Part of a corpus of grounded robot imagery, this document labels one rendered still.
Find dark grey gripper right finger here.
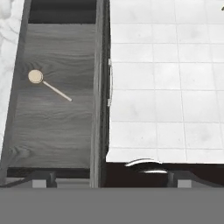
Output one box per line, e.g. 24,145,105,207
166,171,221,189

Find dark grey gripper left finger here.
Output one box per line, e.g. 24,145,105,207
6,171,58,189

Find grey wooden open drawer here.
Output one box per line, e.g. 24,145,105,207
0,0,111,188

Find beige wooden dish brush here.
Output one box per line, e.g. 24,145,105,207
27,69,73,102

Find silver drawer handle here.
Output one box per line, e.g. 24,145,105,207
107,58,115,107

